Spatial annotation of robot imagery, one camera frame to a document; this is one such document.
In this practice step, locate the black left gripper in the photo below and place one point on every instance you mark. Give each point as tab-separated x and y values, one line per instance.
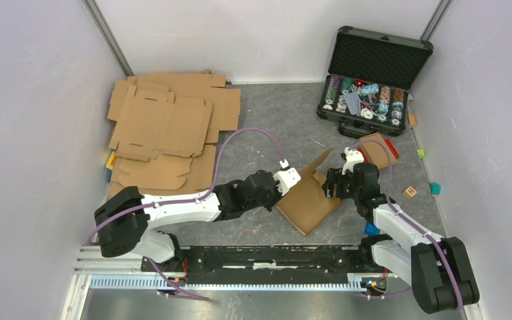
278	196

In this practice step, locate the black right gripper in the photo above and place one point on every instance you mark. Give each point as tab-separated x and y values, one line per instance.
334	176

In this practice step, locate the brown cardboard box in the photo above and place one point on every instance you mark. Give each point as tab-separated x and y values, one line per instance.
376	151
306	206

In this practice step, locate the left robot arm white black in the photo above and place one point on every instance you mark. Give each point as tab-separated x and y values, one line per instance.
129	222

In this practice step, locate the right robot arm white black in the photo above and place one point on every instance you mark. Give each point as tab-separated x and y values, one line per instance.
437	269

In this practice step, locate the blue block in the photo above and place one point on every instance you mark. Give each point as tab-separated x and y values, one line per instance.
371	230

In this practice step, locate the red flat block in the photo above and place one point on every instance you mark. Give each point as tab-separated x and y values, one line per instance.
392	148

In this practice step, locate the wooden letter cube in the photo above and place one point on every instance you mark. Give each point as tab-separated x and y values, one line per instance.
409	192

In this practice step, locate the teal cube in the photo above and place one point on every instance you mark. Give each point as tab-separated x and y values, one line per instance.
435	188

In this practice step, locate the small wooden block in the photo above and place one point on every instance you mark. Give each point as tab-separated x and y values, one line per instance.
412	120

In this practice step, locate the black poker chip case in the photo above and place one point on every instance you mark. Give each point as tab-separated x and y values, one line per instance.
368	81

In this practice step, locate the stack of flat cardboard sheets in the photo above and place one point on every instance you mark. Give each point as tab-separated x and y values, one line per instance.
166	127

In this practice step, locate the colourful blocks under cardboard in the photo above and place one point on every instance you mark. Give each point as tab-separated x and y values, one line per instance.
109	165

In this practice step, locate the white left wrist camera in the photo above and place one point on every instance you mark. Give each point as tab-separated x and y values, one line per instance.
286	178

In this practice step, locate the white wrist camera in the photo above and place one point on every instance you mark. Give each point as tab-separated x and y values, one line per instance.
286	178
351	158

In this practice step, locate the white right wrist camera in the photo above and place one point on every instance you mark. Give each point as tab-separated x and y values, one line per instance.
351	158

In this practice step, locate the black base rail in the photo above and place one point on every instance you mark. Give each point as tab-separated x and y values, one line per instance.
267	265

